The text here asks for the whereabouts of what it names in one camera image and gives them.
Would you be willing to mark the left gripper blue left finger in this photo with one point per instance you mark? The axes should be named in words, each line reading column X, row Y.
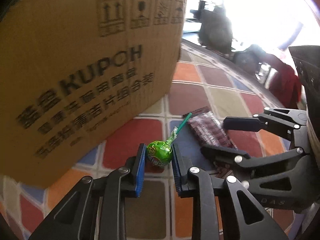
column 135, row 179

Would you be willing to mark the brown cardboard box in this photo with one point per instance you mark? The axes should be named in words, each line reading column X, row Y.
column 74, row 71

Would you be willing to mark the dark chair at right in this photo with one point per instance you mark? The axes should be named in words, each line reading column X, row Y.
column 216, row 30

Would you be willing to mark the green lollipop with stick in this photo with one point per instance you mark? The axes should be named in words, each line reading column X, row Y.
column 159, row 153

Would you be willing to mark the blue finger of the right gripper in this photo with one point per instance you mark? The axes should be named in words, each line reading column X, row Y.
column 246, row 167
column 269, row 123

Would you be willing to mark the maroon striped snack pack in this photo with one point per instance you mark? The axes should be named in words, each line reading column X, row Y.
column 207, row 129

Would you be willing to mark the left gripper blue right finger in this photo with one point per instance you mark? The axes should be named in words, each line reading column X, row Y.
column 180, row 166

